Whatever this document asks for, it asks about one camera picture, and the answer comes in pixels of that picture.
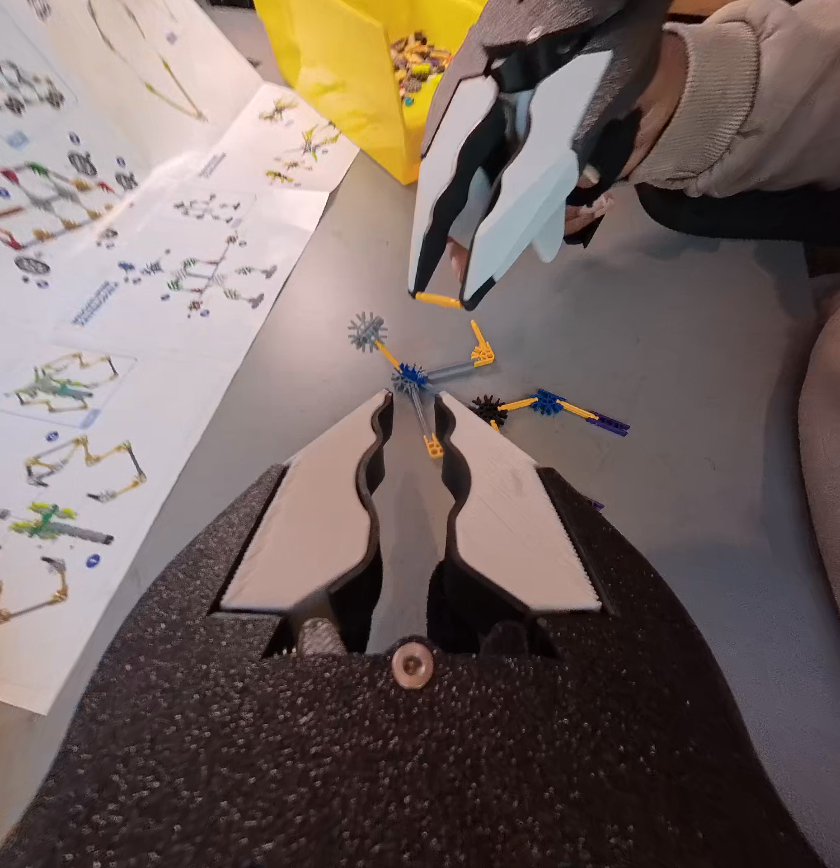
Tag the person's right hand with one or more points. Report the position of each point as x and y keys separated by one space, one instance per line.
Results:
x=664 y=102

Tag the multicolour rod and connector assembly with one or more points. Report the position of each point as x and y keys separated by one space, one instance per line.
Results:
x=489 y=410

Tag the grey connector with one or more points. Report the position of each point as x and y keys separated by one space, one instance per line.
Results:
x=367 y=332

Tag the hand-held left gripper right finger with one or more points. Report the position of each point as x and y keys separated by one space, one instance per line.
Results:
x=521 y=536

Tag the pile of toy pieces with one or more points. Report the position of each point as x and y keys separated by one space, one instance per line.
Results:
x=420 y=61

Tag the yellow plastic bin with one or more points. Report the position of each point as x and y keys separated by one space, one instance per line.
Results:
x=325 y=68

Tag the person's torso in beige sweater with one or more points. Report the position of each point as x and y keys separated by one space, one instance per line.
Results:
x=830 y=441

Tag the white toy instruction sheet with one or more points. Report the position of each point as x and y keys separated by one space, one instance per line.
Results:
x=121 y=305

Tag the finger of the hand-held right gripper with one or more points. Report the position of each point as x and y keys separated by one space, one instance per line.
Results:
x=535 y=176
x=447 y=149

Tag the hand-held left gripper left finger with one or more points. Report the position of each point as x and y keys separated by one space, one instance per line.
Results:
x=304 y=536

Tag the person's right forearm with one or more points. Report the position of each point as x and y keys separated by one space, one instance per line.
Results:
x=765 y=102

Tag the yellow toy rod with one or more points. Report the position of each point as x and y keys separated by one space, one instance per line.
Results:
x=477 y=333
x=439 y=300

